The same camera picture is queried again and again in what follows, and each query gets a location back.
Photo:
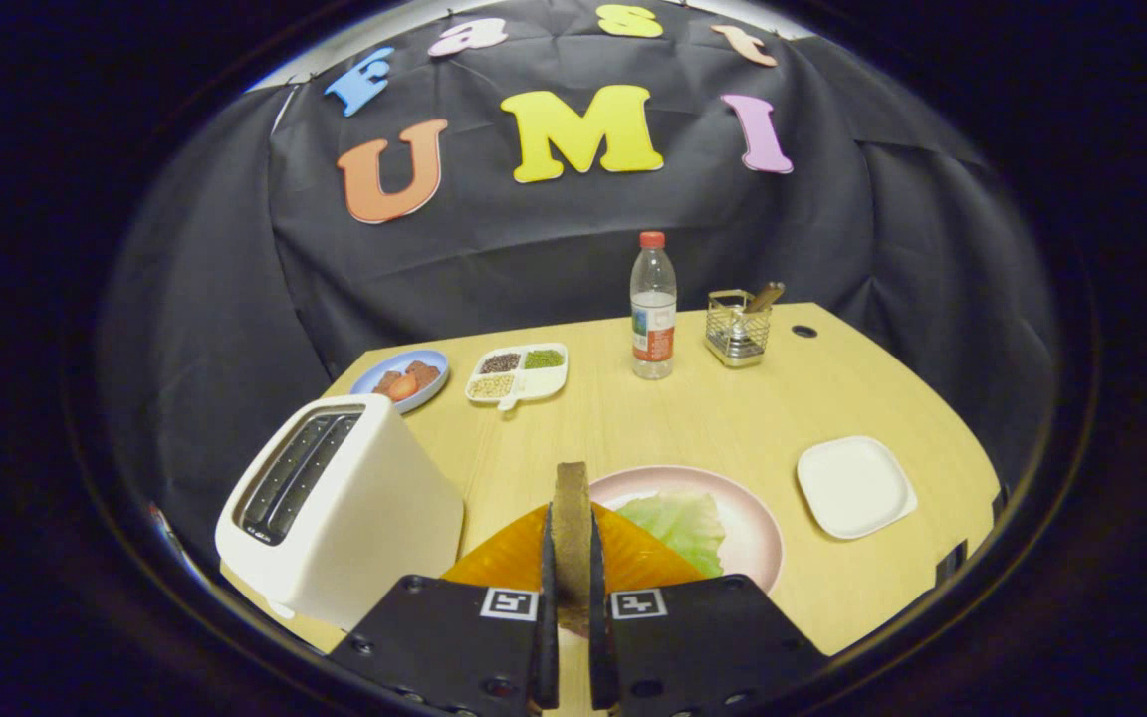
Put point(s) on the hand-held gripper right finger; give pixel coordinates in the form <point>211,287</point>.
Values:
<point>601,657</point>

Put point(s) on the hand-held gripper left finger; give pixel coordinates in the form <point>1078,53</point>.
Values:
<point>548,647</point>

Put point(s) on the brown toasted bread slice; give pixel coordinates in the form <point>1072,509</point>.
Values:
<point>572,538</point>

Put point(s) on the green lettuce leaf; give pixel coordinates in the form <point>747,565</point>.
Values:
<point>678,523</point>

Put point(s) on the pink round plate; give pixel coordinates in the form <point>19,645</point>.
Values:
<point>748,538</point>

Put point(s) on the white toaster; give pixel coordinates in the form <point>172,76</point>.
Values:
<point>374,538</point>

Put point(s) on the white divided tray with beans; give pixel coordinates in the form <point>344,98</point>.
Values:
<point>542,380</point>

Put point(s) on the blue round plate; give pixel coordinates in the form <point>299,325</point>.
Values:
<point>431,395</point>

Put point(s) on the white square plate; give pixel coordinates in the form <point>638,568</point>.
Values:
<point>854,488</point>

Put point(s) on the clear bottle with red cap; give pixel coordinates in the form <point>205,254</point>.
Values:
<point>653,344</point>

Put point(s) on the metal mesh utensil holder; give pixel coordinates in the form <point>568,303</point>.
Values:
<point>736,344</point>

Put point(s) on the black backdrop cloth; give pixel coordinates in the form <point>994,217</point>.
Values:
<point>554,249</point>

